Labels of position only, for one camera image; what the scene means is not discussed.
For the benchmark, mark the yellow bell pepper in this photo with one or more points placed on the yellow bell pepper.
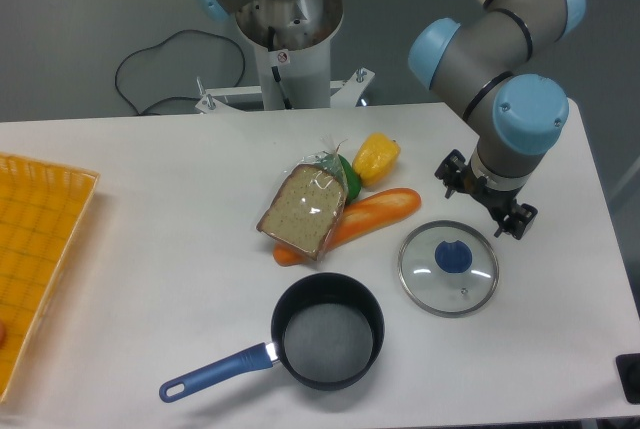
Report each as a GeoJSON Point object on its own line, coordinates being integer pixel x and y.
{"type": "Point", "coordinates": [376, 158]}

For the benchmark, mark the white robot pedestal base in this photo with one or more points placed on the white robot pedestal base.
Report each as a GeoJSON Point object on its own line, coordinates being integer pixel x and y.
{"type": "Point", "coordinates": [292, 40]}

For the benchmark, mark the black device at table edge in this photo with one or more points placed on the black device at table edge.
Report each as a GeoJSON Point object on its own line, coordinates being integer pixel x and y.
{"type": "Point", "coordinates": [628, 367]}

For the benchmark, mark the glass pot lid blue knob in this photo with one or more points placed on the glass pot lid blue knob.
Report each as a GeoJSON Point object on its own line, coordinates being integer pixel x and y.
{"type": "Point", "coordinates": [447, 268]}

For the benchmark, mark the orange baguette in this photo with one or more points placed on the orange baguette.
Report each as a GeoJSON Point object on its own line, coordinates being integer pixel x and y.
{"type": "Point", "coordinates": [373, 213]}

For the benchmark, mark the bagged toast slice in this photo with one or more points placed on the bagged toast slice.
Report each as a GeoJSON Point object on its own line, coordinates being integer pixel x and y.
{"type": "Point", "coordinates": [308, 204]}

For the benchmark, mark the green bell pepper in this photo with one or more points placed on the green bell pepper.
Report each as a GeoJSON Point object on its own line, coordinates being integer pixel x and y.
{"type": "Point", "coordinates": [353, 180]}

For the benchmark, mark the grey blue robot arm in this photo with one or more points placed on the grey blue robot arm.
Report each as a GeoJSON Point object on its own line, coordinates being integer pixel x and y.
{"type": "Point", "coordinates": [474, 70]}

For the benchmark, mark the black saucepan blue handle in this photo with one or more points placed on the black saucepan blue handle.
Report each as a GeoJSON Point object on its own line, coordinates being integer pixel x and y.
{"type": "Point", "coordinates": [327, 331]}

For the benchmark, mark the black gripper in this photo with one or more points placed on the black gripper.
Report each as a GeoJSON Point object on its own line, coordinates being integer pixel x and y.
{"type": "Point", "coordinates": [497, 194]}

